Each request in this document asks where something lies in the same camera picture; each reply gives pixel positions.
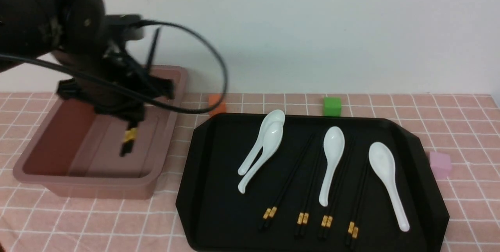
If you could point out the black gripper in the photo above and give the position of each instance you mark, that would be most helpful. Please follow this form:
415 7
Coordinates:
105 84

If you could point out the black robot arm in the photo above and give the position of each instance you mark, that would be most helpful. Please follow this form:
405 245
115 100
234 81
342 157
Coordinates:
82 37

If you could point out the brown plastic bin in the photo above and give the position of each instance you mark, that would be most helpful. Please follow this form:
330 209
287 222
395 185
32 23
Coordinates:
76 153

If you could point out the orange cube block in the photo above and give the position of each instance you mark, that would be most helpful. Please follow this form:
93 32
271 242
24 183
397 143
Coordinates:
221 108

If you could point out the pink checkered tablecloth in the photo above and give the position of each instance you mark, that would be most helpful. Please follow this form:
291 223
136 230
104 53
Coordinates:
33 219

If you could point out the white ceramic spoon lower stacked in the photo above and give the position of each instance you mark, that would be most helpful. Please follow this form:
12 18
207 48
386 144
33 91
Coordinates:
271 142

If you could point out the white ceramic spoon stacked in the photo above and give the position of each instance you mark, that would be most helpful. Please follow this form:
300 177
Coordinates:
275 116
271 142

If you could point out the white ceramic spoon upper stacked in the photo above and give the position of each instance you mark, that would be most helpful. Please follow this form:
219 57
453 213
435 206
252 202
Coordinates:
275 116

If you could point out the black plastic tray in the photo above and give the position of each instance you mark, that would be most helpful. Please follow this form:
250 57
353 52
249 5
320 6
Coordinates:
280 212

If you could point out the green cube block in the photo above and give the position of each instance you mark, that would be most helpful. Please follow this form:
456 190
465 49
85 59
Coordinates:
332 106

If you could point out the white ceramic spoon middle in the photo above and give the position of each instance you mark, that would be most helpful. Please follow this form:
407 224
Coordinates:
333 148

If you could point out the white ceramic spoon rightmost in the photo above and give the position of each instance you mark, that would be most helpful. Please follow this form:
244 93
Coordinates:
382 162

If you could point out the pink cube block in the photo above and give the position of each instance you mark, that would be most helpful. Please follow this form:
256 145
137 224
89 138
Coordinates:
440 164

